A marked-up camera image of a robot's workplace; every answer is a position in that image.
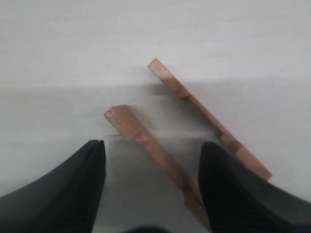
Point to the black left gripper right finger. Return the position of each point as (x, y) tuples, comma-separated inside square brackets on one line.
[(237, 200)]

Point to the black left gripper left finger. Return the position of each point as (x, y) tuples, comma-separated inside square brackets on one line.
[(65, 200)]

